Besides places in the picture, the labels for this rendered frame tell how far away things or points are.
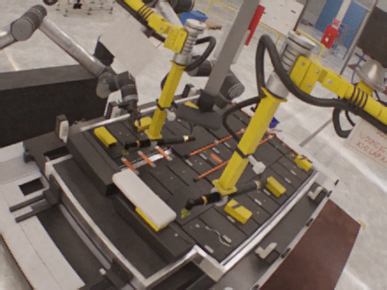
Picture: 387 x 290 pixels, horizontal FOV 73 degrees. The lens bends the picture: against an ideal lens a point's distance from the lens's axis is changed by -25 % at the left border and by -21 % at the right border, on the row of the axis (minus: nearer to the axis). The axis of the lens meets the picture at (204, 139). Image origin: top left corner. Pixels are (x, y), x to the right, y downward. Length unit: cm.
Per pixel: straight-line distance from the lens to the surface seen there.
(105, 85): 207
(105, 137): 204
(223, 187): 140
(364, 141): 134
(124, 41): 180
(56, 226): 184
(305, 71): 112
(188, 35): 164
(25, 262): 164
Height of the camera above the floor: 228
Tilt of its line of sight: 32 degrees down
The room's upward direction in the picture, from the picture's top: 25 degrees clockwise
